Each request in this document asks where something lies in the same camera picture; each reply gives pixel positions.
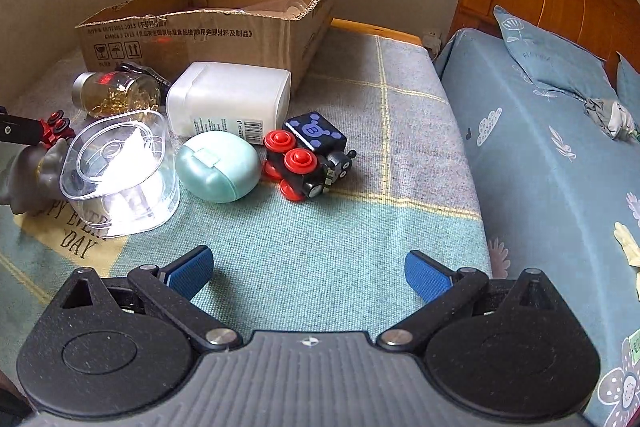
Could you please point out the blue floral bed sheet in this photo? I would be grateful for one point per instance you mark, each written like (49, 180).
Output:
(540, 187)

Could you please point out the blue floral pillow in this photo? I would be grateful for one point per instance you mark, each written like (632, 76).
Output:
(545, 52)
(631, 87)

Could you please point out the black toy train red wheels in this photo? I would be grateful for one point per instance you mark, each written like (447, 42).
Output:
(310, 132)

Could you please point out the crumpled grey cloth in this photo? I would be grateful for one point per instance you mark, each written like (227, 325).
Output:
(610, 117)

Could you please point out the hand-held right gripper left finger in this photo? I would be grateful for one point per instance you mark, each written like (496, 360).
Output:
(192, 269)

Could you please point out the glass jar of gold capsules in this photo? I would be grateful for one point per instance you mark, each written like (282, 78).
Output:
(120, 94)

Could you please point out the white wall socket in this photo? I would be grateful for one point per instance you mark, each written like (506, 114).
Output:
(431, 39)

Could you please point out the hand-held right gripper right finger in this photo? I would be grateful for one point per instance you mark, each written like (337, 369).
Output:
(425, 272)

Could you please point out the teal oval case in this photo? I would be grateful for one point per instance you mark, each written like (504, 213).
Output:
(215, 172)

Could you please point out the brown cardboard box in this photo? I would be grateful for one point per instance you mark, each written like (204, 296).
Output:
(200, 42)

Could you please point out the white plastic bottle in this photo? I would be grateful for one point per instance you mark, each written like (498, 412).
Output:
(225, 97)

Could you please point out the black oval brush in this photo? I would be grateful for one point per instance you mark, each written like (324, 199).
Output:
(150, 72)

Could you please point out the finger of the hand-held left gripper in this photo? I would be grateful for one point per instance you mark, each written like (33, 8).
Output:
(20, 128)

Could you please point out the grey animal figurine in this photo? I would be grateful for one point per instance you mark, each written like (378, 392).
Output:
(35, 177)

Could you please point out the large clear plastic container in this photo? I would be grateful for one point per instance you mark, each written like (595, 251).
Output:
(125, 207)

